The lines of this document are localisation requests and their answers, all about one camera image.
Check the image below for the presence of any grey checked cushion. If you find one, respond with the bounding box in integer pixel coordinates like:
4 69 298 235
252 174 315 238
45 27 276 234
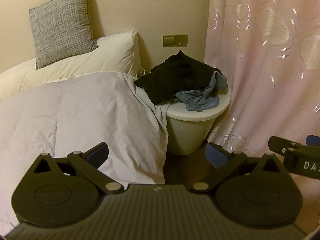
29 0 98 69

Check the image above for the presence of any black garment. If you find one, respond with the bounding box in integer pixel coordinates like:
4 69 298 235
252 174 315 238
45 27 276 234
134 51 221 105

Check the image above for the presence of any blue denim garment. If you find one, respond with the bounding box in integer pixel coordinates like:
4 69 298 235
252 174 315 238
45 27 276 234
175 71 228 112

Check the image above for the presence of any pink patterned curtain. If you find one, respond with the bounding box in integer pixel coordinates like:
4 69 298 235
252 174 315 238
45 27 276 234
203 0 320 221

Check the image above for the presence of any cream pillow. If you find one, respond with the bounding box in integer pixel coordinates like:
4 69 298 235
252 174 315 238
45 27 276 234
1 30 145 100

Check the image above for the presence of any white round bedside table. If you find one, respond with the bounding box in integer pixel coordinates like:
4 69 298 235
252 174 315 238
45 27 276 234
167 79 232 155

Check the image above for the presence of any brass wall socket plate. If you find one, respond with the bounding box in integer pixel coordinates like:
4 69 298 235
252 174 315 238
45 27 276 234
163 34 188 47

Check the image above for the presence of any white duvet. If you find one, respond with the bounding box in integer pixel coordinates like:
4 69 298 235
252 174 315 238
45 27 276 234
1 72 168 234

